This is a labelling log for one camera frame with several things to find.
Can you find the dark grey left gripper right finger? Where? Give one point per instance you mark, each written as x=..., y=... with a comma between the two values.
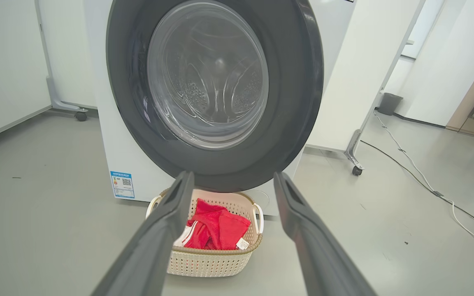
x=319, y=259

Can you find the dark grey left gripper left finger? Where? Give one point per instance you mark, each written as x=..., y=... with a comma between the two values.
x=146, y=255

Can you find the red and white garment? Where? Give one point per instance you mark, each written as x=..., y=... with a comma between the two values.
x=220, y=226

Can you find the washing machine door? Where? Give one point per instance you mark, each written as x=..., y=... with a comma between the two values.
x=290, y=102

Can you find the cream perforated laundry basket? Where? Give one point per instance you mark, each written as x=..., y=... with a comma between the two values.
x=212, y=263

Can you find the white front-load washing machine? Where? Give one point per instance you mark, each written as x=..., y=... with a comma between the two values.
x=117, y=144

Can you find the blue energy label sticker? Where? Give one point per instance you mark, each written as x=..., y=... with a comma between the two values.
x=122, y=185

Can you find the metal partition leg with caster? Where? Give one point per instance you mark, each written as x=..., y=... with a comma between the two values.
x=354, y=156
x=62, y=105

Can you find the grey trash bin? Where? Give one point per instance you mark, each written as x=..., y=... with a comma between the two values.
x=389, y=104

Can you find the white partition panel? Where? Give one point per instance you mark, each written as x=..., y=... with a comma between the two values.
x=356, y=82
x=68, y=53

